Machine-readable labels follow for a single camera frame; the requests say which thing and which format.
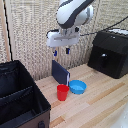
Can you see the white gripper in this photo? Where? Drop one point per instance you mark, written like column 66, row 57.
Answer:
column 62, row 38

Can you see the red plastic cup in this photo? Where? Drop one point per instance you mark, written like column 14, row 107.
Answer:
column 62, row 92

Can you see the dark blue book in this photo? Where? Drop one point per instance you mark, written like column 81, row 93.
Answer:
column 60, row 73

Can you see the blue plastic bowl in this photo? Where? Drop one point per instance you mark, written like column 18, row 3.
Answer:
column 77, row 86

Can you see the black speaker box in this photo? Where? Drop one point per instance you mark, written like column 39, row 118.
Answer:
column 110, row 53

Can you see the black fabric storage box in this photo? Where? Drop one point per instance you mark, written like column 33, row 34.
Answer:
column 18, row 96

